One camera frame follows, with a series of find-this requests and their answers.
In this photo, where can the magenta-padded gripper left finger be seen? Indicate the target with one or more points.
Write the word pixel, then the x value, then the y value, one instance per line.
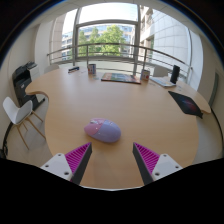
pixel 78 156

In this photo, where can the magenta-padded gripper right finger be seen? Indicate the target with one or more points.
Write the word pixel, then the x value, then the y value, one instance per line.
pixel 146 158

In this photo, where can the lilac and pink computer mouse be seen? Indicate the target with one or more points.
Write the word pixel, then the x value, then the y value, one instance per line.
pixel 103 130

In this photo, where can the black printed mouse pad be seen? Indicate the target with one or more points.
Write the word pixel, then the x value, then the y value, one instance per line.
pixel 187 104

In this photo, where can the white chair with wooden legs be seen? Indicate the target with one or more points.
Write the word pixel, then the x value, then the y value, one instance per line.
pixel 16 111

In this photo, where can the dark red magazine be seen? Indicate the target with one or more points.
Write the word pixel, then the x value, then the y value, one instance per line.
pixel 120 78

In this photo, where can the small black stapler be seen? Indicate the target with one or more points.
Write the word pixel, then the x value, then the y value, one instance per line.
pixel 73 69

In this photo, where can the small printed drink can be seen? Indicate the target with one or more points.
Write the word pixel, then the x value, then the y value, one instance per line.
pixel 92 69

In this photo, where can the black cylinder speaker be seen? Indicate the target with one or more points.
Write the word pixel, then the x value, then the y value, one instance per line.
pixel 175 74

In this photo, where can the white chair behind table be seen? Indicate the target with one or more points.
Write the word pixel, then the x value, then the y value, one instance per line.
pixel 161 70
pixel 50 68

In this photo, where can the black office printer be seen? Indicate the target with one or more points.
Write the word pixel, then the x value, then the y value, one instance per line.
pixel 24 83

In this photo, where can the grey-green door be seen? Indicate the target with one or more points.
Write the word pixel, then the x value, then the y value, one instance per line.
pixel 214 90

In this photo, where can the metal balcony railing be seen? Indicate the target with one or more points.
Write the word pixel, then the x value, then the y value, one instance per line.
pixel 113 44

